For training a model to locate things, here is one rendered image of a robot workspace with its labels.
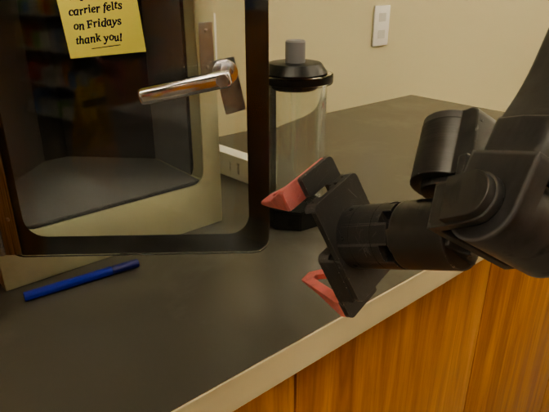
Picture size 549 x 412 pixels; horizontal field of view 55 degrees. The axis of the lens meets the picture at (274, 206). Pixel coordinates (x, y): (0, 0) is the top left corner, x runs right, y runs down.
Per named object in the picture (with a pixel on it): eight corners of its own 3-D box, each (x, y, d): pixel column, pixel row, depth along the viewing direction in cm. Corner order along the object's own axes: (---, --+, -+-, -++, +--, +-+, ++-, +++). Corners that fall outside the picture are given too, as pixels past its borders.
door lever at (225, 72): (150, 100, 54) (143, 75, 53) (240, 82, 54) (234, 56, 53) (140, 113, 50) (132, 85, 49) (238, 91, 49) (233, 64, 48)
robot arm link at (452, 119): (485, 212, 31) (576, 265, 34) (512, 55, 35) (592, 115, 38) (362, 235, 42) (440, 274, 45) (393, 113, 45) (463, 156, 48)
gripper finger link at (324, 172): (276, 165, 55) (342, 151, 48) (305, 222, 57) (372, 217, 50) (233, 198, 51) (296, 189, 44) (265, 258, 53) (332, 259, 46)
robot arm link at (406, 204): (447, 253, 36) (488, 282, 39) (464, 166, 39) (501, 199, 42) (369, 253, 42) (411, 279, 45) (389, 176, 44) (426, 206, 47)
